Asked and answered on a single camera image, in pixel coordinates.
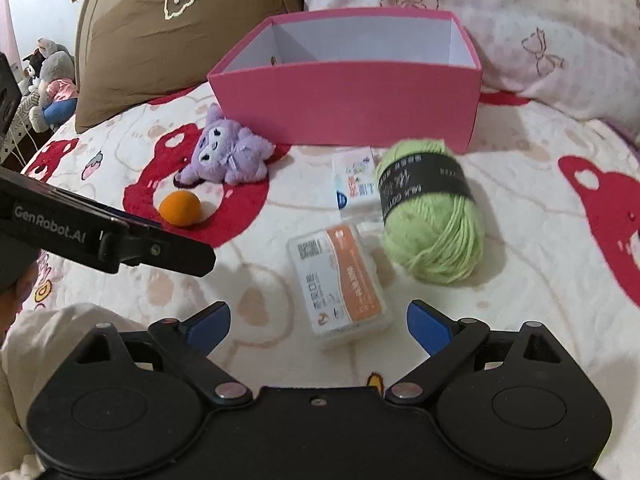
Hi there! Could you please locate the orange ball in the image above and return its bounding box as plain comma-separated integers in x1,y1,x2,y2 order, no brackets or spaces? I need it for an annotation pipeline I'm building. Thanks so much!
158,190,202,228

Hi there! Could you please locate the pink floral pillow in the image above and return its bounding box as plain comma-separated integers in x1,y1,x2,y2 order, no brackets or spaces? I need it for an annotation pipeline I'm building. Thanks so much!
304,0,639,144

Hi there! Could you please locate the person left hand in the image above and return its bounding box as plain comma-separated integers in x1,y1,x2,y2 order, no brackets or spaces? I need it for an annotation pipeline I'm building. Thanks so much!
0,261,38,338

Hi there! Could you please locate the brown pillow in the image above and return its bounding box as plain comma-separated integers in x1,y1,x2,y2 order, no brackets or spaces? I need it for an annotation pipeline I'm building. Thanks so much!
75,0,303,133

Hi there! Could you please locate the black white plush toy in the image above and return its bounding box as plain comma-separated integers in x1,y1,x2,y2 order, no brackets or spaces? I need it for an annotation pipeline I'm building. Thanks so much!
23,49,44,92

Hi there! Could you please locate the green yarn ball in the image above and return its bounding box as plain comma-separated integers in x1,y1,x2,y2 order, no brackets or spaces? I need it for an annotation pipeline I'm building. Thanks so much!
376,139,485,285

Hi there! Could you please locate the beige bed headboard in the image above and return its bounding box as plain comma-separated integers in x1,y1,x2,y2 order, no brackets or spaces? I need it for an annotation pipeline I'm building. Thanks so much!
75,0,101,65

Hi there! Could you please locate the grey plush toy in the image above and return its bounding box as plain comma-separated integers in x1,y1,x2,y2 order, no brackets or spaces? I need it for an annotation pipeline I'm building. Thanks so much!
29,38,78,133

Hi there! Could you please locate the orange white mask pack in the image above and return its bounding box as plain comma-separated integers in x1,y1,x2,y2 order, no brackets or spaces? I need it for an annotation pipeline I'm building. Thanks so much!
286,223,393,349

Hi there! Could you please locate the pink cardboard box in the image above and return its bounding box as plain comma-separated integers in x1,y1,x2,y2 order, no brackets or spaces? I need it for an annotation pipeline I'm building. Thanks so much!
207,8,482,154

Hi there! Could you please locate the red bear print blanket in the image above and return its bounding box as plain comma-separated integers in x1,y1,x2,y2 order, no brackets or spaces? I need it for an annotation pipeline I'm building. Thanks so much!
0,81,640,480

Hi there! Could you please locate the purple plush toy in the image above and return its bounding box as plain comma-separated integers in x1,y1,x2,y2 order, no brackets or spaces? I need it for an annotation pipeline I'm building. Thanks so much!
174,104,276,188

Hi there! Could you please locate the small white tissue pack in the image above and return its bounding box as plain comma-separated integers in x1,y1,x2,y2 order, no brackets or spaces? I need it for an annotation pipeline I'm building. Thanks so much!
332,146,382,222

